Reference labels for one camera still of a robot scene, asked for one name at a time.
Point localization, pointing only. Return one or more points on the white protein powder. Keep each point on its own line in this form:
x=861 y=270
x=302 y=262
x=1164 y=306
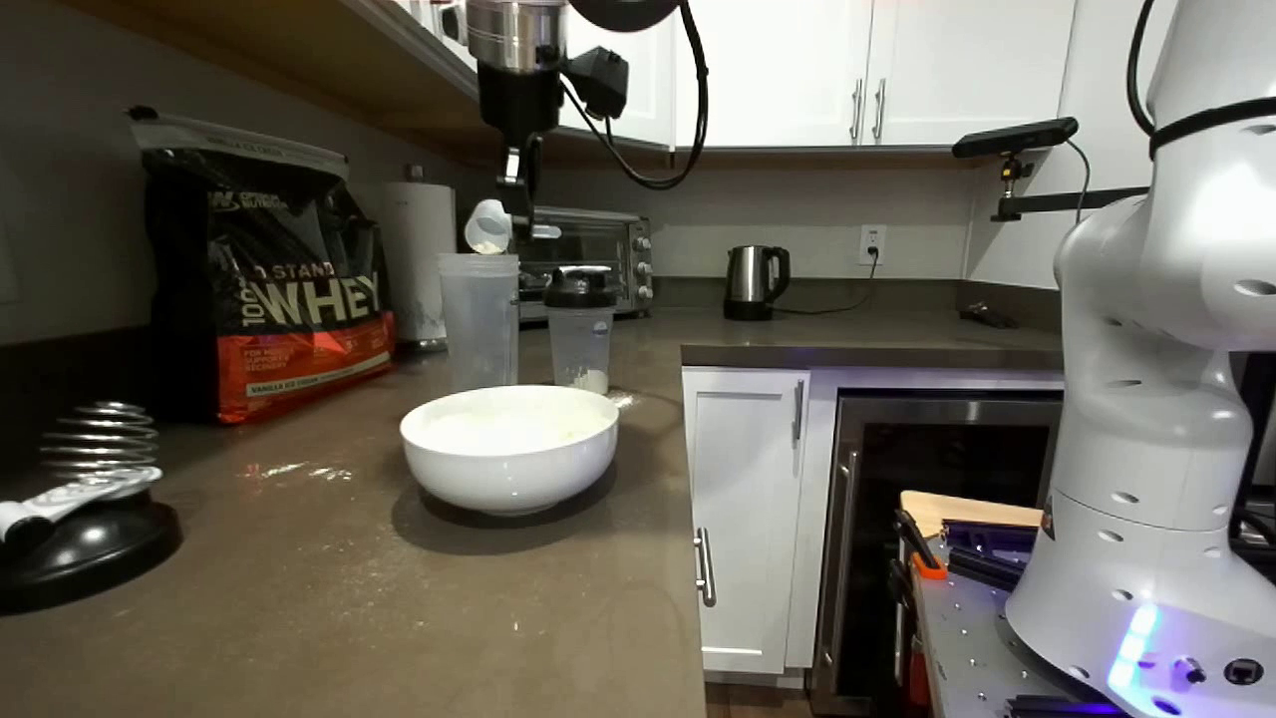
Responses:
x=507 y=426

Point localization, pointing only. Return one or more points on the black lid with foil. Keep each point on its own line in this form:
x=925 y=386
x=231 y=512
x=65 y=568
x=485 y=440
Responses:
x=95 y=520

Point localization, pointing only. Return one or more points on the white ceramic bowl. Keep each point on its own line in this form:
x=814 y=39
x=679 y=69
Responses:
x=507 y=482

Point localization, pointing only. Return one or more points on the silver toaster oven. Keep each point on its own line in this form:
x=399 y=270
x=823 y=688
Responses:
x=586 y=236

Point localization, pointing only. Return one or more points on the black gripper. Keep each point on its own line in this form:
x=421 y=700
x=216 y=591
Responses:
x=519 y=105

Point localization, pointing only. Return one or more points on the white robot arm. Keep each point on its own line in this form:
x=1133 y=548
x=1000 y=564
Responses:
x=1132 y=584

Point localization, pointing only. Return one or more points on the white paper towel roll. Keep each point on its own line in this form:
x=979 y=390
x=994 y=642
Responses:
x=418 y=233

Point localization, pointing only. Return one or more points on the stainless electric kettle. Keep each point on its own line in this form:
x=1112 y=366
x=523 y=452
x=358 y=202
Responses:
x=757 y=276

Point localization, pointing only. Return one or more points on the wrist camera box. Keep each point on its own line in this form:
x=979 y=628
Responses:
x=603 y=80

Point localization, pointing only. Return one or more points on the open clear plastic cup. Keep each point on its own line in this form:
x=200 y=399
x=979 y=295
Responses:
x=481 y=307

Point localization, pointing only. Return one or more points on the white upper cabinets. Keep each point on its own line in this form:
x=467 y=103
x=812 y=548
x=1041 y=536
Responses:
x=871 y=75

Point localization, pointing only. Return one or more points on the white lower cabinet door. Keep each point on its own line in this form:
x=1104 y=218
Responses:
x=745 y=458

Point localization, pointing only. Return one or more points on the black camera on stand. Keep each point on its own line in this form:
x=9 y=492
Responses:
x=1023 y=153

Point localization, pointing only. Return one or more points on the black whey protein bag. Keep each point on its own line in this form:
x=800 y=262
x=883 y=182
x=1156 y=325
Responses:
x=271 y=276

